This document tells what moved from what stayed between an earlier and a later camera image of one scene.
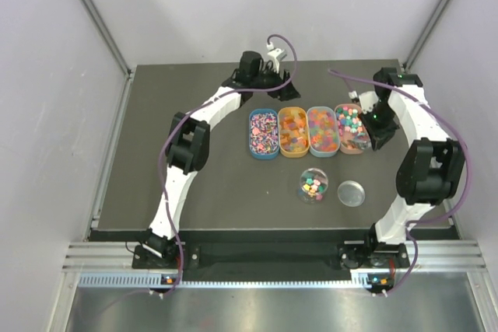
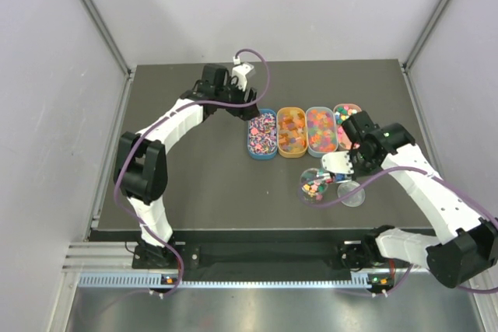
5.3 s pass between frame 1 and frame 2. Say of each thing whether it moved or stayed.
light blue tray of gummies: stayed
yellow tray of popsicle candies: stayed
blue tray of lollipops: stayed
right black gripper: moved
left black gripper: moved
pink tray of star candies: stayed
